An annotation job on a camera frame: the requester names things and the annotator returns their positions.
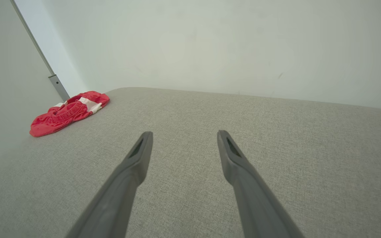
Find grey fabric sofa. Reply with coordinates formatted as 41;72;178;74
0;87;381;238

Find red shorts with white stripes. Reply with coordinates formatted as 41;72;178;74
29;91;110;138

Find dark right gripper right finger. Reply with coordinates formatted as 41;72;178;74
217;130;305;238

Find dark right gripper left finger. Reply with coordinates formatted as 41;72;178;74
65;131;153;238

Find grey metal wall strip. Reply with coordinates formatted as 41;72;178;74
10;0;70;101

